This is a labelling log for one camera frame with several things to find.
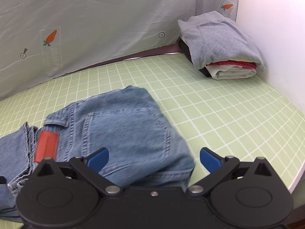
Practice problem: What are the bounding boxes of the grey carrot print storage bag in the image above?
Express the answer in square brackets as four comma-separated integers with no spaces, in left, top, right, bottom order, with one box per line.
[1,0,238,99]

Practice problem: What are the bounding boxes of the folded red garment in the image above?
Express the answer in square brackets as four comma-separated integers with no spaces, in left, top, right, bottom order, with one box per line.
[207,60,256,69]

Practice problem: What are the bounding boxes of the folded grey sweater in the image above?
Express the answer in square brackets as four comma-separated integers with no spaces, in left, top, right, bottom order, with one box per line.
[178,11,265,70]

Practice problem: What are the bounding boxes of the blue denim jeans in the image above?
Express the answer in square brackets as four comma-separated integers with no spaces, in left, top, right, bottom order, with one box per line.
[1,86,195,222]

